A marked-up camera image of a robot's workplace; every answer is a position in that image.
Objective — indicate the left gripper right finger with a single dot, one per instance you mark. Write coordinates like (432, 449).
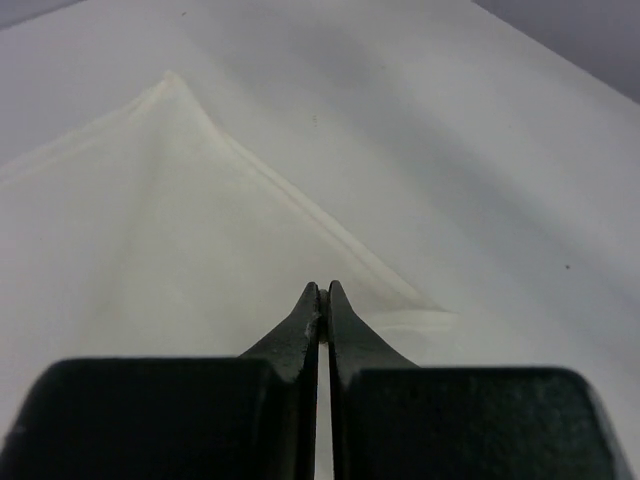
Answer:
(392, 419)

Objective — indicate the white cloth napkin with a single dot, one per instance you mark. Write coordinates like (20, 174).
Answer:
(151, 233)

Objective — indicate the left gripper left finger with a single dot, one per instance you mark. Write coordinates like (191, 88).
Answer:
(252, 416)

